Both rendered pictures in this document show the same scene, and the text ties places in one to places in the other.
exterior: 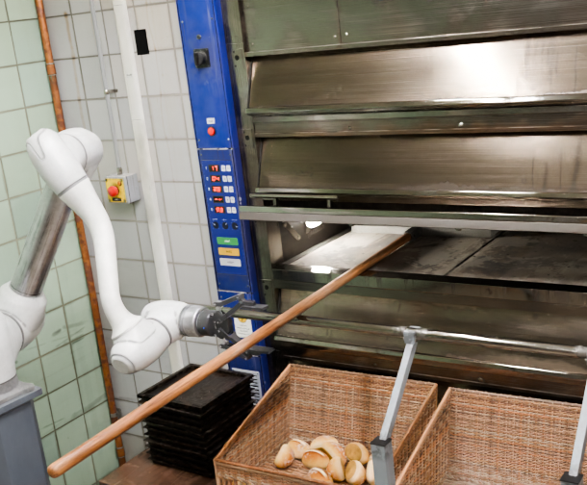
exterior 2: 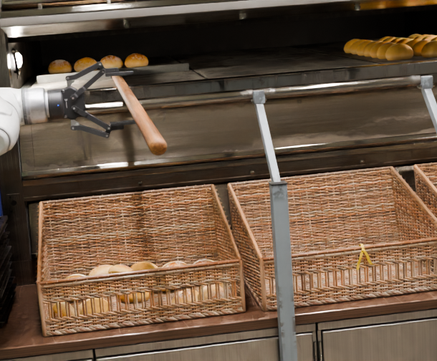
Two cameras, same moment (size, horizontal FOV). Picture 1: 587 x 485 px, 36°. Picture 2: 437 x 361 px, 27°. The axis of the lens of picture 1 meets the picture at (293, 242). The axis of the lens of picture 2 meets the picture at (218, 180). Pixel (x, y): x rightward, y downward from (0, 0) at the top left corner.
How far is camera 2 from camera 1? 165 cm
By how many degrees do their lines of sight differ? 41
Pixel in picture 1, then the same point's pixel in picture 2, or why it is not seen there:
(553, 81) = not seen: outside the picture
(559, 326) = (322, 106)
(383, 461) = (285, 200)
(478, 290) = (251, 82)
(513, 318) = (279, 106)
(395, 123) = not seen: outside the picture
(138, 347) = (10, 119)
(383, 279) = (151, 87)
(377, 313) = not seen: hidden behind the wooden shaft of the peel
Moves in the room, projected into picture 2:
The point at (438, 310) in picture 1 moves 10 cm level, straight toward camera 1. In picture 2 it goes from (205, 112) to (223, 114)
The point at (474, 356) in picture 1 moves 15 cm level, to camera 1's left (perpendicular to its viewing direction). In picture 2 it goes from (250, 147) to (215, 155)
